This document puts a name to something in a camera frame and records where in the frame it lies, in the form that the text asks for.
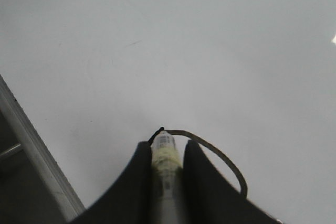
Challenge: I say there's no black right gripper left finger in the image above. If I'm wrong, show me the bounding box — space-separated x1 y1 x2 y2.
71 142 160 224

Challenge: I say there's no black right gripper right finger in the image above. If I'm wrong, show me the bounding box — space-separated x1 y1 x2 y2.
182 140 279 224

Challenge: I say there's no white whiteboard marker pen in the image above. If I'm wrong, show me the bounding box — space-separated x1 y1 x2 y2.
150 130 187 223

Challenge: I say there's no white whiteboard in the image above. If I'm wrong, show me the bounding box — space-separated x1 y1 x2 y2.
1 0 335 223

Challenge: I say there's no grey metal stand frame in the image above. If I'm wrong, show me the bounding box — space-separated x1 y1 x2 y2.
0 143 22 161

